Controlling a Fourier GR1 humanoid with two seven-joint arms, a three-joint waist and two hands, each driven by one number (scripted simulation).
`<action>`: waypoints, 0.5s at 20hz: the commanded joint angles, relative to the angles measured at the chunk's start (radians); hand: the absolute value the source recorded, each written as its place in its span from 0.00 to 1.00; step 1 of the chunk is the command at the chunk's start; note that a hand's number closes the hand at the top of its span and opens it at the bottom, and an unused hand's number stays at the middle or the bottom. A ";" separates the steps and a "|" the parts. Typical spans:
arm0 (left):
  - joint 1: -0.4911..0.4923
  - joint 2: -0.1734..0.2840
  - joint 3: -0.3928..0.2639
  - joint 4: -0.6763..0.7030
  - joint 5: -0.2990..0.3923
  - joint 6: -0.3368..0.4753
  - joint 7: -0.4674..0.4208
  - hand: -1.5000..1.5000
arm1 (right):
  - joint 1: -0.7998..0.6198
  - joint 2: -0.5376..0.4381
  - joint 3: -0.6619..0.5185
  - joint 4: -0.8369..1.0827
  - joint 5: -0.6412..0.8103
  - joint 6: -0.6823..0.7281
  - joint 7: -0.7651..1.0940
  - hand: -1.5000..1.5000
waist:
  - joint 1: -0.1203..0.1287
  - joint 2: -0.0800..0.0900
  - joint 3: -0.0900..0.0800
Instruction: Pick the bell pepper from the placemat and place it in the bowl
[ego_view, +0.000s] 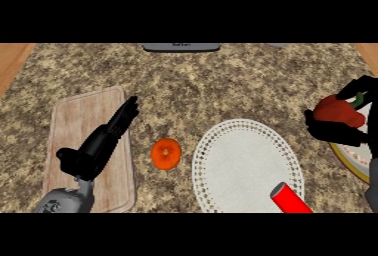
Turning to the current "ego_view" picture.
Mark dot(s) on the pale wooden cutting board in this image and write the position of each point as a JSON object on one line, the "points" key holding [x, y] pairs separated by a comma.
{"points": [[74, 126]]}

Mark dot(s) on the orange round fruit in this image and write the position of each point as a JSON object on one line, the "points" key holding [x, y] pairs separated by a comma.
{"points": [[166, 154]]}

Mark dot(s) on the dark grey appliance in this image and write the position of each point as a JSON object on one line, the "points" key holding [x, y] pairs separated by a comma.
{"points": [[181, 47]]}

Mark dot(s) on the red bell pepper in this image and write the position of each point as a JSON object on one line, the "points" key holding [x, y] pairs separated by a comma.
{"points": [[337, 110]]}

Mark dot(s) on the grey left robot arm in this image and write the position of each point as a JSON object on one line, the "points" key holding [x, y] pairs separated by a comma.
{"points": [[64, 200]]}

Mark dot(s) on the grey flat object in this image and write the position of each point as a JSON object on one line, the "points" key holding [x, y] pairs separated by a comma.
{"points": [[278, 44]]}

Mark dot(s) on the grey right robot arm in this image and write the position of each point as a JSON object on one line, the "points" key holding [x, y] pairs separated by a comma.
{"points": [[372, 200]]}

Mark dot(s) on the white bowl with gold rim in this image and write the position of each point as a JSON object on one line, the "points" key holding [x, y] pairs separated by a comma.
{"points": [[356, 160]]}

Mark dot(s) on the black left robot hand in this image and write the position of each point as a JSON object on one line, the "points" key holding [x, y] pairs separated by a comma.
{"points": [[96, 146]]}

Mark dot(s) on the white oval lace placemat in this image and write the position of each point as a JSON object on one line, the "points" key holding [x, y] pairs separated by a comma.
{"points": [[241, 160]]}

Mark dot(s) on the red can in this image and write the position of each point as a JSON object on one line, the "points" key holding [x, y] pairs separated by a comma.
{"points": [[290, 200]]}

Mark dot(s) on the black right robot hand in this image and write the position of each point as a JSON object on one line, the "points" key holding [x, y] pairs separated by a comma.
{"points": [[340, 131]]}

